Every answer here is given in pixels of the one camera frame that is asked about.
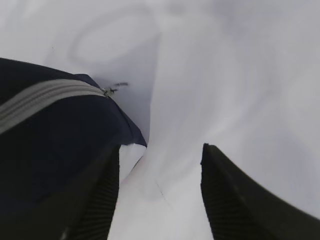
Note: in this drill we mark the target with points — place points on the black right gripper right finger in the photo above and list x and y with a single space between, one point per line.
238 208

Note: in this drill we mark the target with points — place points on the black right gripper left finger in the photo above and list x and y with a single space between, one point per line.
83 210

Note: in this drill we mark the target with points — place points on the navy blue lunch bag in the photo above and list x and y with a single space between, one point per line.
53 124

